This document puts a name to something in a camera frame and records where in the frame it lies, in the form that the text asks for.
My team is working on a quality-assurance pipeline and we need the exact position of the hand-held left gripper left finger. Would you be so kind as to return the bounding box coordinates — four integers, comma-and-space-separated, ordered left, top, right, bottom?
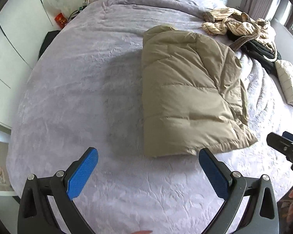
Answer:
17, 147, 99, 234

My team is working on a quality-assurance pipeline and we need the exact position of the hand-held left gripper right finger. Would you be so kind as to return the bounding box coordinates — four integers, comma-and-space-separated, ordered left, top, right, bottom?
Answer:
198, 147, 280, 234

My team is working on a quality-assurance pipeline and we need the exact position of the beige puffer jacket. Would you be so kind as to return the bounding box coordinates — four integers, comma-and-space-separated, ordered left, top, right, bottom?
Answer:
141, 25, 258, 158

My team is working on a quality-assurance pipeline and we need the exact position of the white puffer jacket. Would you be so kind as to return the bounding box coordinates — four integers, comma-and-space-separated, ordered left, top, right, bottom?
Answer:
275, 60, 293, 108

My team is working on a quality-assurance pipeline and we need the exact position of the purple blanket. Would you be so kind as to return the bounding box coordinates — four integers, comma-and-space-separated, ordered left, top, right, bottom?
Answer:
6, 0, 293, 234

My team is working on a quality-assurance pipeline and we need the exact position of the black garment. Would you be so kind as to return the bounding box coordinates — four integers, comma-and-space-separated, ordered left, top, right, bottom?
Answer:
226, 33, 283, 75

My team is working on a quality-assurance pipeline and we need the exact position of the cream striped garment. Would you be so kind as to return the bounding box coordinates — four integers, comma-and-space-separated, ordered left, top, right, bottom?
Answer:
201, 8, 277, 51

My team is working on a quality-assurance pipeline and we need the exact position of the white wardrobe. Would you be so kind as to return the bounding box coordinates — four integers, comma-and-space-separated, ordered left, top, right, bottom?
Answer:
0, 0, 57, 128

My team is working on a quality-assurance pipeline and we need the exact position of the red box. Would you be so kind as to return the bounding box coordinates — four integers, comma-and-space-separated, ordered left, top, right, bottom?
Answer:
54, 12, 68, 28

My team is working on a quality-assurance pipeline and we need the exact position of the black cable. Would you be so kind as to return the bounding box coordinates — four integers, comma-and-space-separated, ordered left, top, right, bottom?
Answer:
68, 8, 82, 20

